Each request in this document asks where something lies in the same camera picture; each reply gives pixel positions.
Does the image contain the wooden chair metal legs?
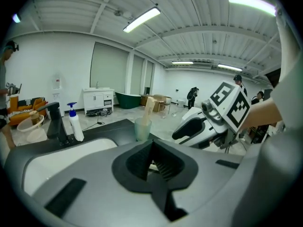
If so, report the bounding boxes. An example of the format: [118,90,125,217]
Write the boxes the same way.
[162,96,173,115]

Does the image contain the orange sofa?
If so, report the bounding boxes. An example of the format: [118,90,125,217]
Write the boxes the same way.
[8,96,48,127]

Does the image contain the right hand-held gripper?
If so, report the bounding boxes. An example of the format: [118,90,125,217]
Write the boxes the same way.
[172,80,251,151]

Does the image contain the person's white shirt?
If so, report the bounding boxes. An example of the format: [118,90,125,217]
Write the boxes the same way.
[271,8,303,130]

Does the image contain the white pump bottle blue cap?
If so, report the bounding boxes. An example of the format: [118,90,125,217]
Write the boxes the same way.
[66,102,85,142]

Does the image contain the narrow grey roller blind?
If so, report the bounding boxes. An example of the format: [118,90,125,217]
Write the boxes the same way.
[144,60,154,95]

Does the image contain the striped cushion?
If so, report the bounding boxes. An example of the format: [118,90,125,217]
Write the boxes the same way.
[23,98,43,106]

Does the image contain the wide grey roller blind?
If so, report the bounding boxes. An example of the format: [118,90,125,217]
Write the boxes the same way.
[90,41,130,96]

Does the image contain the white water dispenser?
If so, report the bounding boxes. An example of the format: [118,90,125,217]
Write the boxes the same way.
[51,92,65,118]

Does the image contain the pale green spray bottle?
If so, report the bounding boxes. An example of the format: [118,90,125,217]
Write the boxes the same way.
[134,96,156,142]

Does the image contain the black sink faucet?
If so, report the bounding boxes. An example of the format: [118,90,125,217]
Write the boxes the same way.
[36,101,73,147]

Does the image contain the black cable pile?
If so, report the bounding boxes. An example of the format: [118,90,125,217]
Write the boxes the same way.
[86,107,113,117]

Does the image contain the clear water dispenser bottle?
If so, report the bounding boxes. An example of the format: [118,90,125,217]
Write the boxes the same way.
[52,73,63,90]

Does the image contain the dark vanity cabinet black top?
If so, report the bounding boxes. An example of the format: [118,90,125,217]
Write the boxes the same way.
[4,118,152,165]

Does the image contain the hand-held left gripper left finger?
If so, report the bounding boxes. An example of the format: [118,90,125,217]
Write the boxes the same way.
[32,140,170,227]

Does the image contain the person's right forearm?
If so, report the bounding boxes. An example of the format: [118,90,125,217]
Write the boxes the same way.
[240,97,284,130]

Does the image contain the white vanity cabinet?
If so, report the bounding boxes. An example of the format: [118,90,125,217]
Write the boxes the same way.
[82,87,115,116]

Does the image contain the large cardboard box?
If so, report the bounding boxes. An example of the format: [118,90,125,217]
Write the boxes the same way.
[152,94,173,114]

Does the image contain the white sink basin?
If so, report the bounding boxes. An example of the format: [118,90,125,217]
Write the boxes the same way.
[23,138,118,196]

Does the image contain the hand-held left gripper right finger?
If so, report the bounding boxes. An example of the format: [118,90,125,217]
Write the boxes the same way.
[153,140,244,227]

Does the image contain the dark oval bathtub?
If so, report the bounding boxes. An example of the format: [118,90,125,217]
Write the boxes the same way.
[115,91,142,110]

